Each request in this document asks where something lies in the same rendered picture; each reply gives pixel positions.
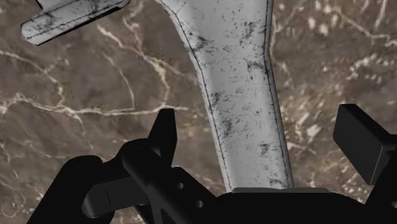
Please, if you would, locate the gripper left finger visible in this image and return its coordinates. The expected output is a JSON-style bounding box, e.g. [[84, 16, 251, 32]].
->
[[26, 108, 218, 224]]

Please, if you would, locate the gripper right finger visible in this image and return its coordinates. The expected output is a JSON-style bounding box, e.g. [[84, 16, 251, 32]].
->
[[332, 103, 397, 224]]

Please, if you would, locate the scuffed white metal flat piece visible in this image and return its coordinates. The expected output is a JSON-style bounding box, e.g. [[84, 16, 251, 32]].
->
[[20, 0, 131, 46]]

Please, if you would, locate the scuffed white metal utensil handle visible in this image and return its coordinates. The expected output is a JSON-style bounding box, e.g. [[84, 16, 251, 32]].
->
[[154, 0, 295, 193]]

